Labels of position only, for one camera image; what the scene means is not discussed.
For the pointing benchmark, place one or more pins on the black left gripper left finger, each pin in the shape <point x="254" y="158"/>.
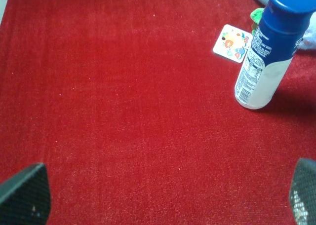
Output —
<point x="25" y="197"/>

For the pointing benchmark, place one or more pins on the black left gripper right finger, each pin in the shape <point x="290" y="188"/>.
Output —
<point x="302" y="195"/>

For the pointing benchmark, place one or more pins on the blue and white bottle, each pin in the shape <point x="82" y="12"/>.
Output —
<point x="276" y="39"/>

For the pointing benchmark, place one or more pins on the red velvet tablecloth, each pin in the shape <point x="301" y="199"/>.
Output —
<point x="135" y="116"/>

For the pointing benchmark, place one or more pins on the grey plush toy green leaves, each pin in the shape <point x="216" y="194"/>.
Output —
<point x="308" y="41"/>

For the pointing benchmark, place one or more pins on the colourful paper hang tag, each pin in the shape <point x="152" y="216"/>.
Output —
<point x="233" y="43"/>

